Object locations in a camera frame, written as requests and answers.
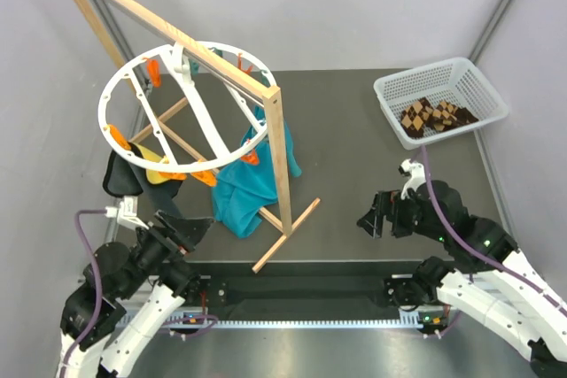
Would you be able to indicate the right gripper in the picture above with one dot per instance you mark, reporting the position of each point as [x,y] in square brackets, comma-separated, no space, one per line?
[388,203]

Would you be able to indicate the teal cloth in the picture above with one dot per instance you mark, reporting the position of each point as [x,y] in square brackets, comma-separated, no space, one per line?
[242,189]

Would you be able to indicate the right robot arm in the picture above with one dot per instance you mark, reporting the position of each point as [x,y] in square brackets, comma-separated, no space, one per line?
[489,278]

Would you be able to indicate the black and yellow sock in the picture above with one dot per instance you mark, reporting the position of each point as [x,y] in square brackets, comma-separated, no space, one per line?
[123,178]

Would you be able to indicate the white plastic basket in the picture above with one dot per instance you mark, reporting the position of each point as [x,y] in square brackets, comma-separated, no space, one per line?
[455,80]

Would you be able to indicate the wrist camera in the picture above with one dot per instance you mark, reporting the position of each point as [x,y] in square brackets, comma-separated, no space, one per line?
[415,173]
[125,213]

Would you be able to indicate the orange clothespin front left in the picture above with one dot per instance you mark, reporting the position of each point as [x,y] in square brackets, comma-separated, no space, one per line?
[173,176]

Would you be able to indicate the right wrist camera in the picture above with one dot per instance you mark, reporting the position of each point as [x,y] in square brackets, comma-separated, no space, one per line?
[415,173]

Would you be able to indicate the wooden drying rack frame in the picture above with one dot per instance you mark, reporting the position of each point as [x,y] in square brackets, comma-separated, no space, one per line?
[266,97]

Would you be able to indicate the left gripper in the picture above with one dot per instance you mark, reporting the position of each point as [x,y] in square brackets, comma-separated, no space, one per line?
[186,231]

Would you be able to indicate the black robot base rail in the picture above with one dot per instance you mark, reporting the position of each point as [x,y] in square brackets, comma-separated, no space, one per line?
[307,290]

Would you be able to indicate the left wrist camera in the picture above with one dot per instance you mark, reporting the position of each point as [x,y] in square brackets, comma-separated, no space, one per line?
[125,213]

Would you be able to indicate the brown argyle sock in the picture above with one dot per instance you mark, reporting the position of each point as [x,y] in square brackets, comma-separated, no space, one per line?
[414,119]
[446,116]

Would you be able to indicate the orange clothespin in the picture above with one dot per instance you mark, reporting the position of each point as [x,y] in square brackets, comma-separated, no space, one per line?
[208,177]
[153,70]
[118,137]
[243,64]
[251,158]
[173,176]

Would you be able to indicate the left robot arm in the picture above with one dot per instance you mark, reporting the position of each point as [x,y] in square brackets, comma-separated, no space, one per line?
[129,294]

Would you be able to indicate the orange clothespin top right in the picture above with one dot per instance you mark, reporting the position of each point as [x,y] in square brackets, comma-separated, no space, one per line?
[243,64]

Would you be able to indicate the orange clothespin top left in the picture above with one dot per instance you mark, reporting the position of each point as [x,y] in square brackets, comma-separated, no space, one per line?
[153,70]

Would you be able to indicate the white round clip hanger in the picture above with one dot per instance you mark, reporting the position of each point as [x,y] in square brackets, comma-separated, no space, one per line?
[177,65]

